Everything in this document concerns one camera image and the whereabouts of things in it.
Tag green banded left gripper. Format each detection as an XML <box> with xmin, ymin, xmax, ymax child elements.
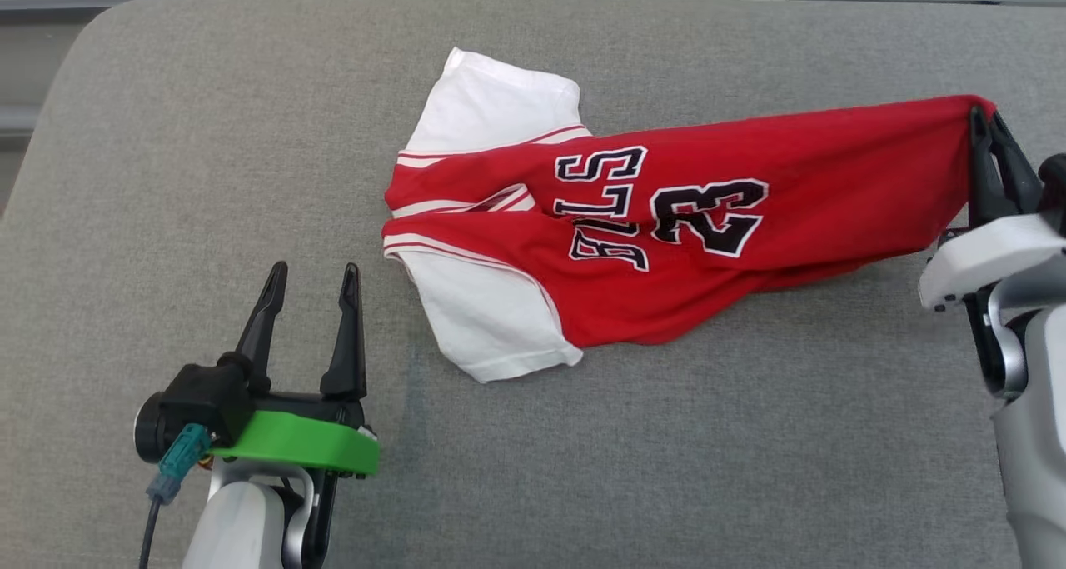
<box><xmin>133</xmin><ymin>261</ymin><xmax>382</xmax><ymax>481</ymax></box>

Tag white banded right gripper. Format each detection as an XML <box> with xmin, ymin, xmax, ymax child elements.
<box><xmin>918</xmin><ymin>107</ymin><xmax>1066</xmax><ymax>313</ymax></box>

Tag red white number jersey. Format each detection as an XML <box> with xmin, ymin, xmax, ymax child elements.
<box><xmin>381</xmin><ymin>47</ymin><xmax>998</xmax><ymax>385</ymax></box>

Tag grey fabric sofa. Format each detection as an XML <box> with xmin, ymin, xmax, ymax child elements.
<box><xmin>0</xmin><ymin>0</ymin><xmax>1066</xmax><ymax>569</ymax></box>

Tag grey horizontal bar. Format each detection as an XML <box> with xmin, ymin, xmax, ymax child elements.
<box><xmin>0</xmin><ymin>105</ymin><xmax>42</xmax><ymax>137</ymax></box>

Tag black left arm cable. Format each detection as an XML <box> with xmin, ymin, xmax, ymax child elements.
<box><xmin>137</xmin><ymin>423</ymin><xmax>214</xmax><ymax>569</ymax></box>

